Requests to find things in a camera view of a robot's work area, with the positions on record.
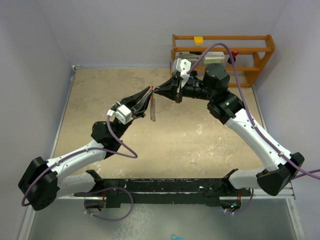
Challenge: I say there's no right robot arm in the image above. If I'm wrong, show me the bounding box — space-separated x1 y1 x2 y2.
155 63 305 196

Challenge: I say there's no yellow block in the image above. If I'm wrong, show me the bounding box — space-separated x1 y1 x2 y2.
193 36 204 46

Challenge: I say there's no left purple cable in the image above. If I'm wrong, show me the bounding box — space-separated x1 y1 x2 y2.
21 116 138 221

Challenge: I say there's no white cardboard box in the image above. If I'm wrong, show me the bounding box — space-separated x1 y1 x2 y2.
203 51 225 64

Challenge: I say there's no grey stapler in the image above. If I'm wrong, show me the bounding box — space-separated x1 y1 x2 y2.
175 51 202 62

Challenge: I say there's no blue object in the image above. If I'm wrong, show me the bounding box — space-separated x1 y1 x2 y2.
170 234 184 240

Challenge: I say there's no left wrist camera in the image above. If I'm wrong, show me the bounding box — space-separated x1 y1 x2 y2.
107 104 133 125

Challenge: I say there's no red grey key holder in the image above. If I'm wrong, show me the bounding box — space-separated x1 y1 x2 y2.
150 85 156 122

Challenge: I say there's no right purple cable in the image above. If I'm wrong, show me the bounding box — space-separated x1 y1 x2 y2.
187 42 320 216

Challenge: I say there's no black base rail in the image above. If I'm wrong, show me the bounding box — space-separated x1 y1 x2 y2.
74 178 251 208

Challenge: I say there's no purple cable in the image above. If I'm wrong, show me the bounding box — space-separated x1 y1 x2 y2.
21 116 138 221
187 42 320 216

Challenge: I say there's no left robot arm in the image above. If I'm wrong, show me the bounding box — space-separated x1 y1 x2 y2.
18 86 154 211

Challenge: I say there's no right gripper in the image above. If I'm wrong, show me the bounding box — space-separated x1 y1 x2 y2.
154 73 215 104

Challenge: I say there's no wooden shelf rack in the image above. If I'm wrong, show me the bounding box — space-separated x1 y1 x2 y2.
170 34 276 88

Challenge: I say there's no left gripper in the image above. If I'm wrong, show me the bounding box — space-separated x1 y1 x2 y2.
113 86 152 139

